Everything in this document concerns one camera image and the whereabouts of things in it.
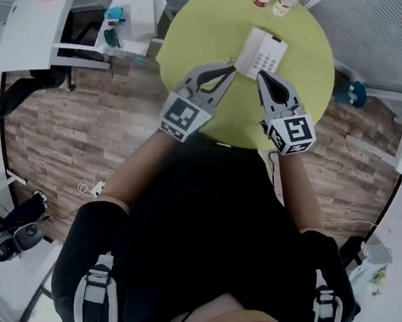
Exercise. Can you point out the black metal frame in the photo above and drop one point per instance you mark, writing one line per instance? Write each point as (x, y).
(38, 297)

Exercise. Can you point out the clear bottle with red cap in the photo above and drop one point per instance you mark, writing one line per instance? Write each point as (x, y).
(285, 3)

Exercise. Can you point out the black bag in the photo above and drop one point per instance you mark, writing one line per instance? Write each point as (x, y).
(26, 210)

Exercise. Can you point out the clear plastic bag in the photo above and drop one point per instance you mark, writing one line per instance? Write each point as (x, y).
(370, 278)

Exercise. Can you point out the white side shelf cart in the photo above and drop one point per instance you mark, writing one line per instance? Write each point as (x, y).
(141, 18)

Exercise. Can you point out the left hand-held gripper camera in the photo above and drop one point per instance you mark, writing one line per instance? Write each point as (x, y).
(186, 92)

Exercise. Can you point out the blue plastic container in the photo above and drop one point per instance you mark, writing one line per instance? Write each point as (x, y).
(114, 13)

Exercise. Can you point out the white desk top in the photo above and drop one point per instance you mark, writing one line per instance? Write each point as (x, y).
(32, 32)

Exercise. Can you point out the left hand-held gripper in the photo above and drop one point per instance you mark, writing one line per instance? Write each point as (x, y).
(184, 117)

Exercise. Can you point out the person's right forearm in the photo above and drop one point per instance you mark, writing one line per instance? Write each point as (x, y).
(301, 196)

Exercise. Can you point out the grey cardboard box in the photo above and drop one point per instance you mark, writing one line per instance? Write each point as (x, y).
(377, 252)

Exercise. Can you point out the white power strip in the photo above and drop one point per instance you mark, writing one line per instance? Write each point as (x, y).
(97, 188)

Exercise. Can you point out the white desk telephone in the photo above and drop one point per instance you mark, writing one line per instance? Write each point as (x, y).
(271, 55)

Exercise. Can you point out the hand-held gripper camera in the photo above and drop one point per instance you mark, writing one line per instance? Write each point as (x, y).
(186, 92)
(288, 111)

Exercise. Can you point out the person's left forearm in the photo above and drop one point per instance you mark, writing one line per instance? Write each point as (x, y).
(139, 171)

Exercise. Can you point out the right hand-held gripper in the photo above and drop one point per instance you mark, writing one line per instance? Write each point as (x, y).
(293, 130)

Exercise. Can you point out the person's torso in black shirt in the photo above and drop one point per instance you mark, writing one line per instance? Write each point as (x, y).
(208, 229)

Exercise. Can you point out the grey and black camera rig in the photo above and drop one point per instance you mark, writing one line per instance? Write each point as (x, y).
(10, 244)

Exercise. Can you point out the dark green pouch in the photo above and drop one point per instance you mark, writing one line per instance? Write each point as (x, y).
(112, 38)

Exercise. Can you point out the glass partition with blinds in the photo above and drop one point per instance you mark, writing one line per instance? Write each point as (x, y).
(378, 32)

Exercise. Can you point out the black office chair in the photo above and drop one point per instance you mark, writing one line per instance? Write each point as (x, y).
(22, 98)

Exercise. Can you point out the white metal chair frame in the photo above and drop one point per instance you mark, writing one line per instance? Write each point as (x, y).
(374, 139)

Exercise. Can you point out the right hand-held gripper camera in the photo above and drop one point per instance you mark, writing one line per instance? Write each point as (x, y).
(288, 111)

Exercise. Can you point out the yellow-green round table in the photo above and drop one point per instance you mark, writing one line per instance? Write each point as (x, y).
(240, 125)

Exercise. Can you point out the teal stool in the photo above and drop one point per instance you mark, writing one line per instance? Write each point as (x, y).
(351, 94)

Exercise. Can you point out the black marker pen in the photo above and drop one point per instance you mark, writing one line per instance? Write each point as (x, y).
(117, 23)

